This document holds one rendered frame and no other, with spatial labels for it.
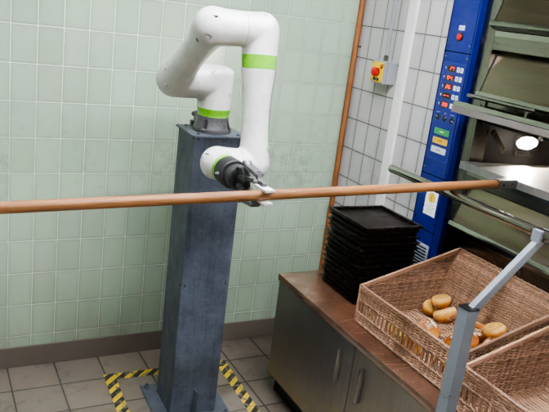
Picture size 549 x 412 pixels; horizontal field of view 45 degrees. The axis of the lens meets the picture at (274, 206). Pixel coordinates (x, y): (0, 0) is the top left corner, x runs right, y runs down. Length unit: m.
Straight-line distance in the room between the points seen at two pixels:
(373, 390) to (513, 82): 1.21
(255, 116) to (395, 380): 0.98
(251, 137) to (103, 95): 0.94
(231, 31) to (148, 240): 1.35
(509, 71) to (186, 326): 1.58
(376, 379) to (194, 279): 0.80
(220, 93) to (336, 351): 1.06
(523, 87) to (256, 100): 0.98
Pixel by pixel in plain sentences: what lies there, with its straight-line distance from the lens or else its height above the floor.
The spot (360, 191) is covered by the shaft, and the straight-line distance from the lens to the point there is 2.04.
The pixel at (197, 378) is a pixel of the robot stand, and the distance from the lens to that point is 2.89.
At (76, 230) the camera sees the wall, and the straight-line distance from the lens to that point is 3.08.
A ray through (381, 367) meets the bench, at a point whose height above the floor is 0.56.
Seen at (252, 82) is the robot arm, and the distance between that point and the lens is 2.18.
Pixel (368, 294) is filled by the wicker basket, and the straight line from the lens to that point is 2.51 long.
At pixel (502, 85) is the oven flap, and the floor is 1.51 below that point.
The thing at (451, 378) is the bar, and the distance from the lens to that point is 2.03.
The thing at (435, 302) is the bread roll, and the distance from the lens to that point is 2.69.
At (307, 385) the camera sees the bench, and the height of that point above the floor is 0.23.
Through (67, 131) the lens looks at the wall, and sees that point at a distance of 2.94.
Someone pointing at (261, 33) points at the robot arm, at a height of 1.60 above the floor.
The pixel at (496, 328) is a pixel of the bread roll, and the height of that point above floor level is 0.69.
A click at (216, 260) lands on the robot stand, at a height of 0.70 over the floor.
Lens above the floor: 1.68
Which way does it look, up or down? 16 degrees down
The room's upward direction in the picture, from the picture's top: 7 degrees clockwise
